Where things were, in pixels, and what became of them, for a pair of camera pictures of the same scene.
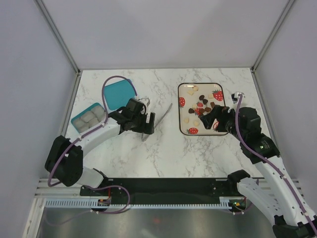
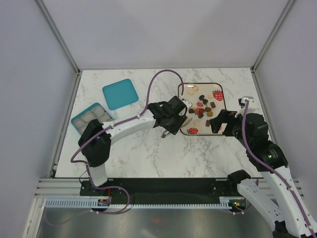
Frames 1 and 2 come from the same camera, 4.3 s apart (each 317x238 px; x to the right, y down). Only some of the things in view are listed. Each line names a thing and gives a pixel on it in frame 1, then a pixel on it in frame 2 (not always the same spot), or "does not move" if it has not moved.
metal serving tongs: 145,136 → 166,132
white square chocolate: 191,92 does not move
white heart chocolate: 196,123 does not move
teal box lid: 118,94 does not move
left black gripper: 145,128 → 174,130
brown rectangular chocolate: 212,104 does not move
